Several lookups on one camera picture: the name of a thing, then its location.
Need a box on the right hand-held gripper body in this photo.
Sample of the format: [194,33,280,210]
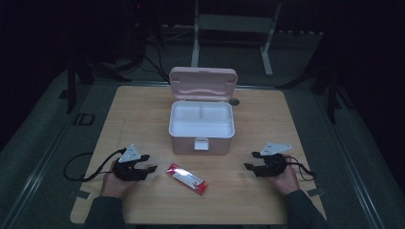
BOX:
[253,141,292,178]

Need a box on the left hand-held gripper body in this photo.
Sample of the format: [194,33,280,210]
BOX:
[111,143,149,182]

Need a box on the red snack packet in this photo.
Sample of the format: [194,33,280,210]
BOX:
[165,162,208,196]

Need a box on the white tray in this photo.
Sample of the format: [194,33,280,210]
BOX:
[169,100,236,138]

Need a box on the pink storage box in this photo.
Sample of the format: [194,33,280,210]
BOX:
[168,66,239,156]

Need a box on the person's left hand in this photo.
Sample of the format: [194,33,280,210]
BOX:
[99,160,137,198]

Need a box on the person's right hand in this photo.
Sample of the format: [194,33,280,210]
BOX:
[266,155,301,197]

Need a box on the grey tape strip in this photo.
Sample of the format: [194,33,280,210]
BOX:
[68,189,91,200]
[307,188,326,198]

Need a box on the black tripod stand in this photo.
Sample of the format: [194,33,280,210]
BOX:
[276,63,354,125]
[65,56,132,115]

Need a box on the white metal stand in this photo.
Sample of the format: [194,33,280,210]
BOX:
[190,0,283,77]

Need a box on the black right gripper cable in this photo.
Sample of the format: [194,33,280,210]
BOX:
[286,156,317,181]

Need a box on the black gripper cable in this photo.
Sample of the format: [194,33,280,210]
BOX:
[286,156,317,181]
[63,147,127,183]

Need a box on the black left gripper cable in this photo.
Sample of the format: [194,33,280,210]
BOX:
[63,147,127,183]

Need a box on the black floor cable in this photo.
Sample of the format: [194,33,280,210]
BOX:
[139,41,171,84]

